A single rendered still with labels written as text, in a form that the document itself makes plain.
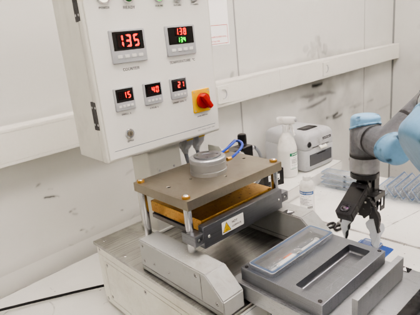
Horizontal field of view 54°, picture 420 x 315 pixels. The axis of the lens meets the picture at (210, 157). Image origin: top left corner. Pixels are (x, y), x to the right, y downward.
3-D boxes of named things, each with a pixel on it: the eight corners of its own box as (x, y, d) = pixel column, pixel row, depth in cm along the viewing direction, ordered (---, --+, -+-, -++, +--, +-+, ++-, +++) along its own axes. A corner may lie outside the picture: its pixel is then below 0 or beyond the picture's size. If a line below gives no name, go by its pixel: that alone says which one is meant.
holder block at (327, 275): (241, 279, 73) (240, 266, 72) (307, 236, 85) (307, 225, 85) (322, 320, 61) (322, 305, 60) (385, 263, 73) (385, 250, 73)
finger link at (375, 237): (394, 242, 111) (383, 210, 111) (384, 250, 107) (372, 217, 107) (383, 242, 113) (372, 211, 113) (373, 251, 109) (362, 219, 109)
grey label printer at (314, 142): (264, 164, 189) (262, 128, 184) (292, 153, 201) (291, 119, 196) (308, 174, 170) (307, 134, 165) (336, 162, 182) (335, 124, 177)
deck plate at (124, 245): (93, 244, 101) (92, 240, 101) (198, 198, 123) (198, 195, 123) (221, 328, 68) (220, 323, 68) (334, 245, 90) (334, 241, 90)
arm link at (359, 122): (359, 119, 99) (343, 113, 107) (359, 162, 102) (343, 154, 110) (390, 115, 100) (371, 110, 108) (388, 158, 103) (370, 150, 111)
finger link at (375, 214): (385, 231, 107) (375, 199, 107) (383, 233, 106) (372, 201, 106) (369, 232, 110) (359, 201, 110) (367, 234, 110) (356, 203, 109)
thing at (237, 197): (152, 217, 90) (146, 176, 87) (224, 185, 104) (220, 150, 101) (204, 240, 78) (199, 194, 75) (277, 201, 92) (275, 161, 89)
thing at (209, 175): (124, 214, 93) (114, 159, 89) (221, 174, 112) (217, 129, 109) (192, 247, 75) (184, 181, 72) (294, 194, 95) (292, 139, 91)
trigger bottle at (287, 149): (275, 177, 171) (272, 119, 164) (282, 170, 177) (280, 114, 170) (295, 179, 166) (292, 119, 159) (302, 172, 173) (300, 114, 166)
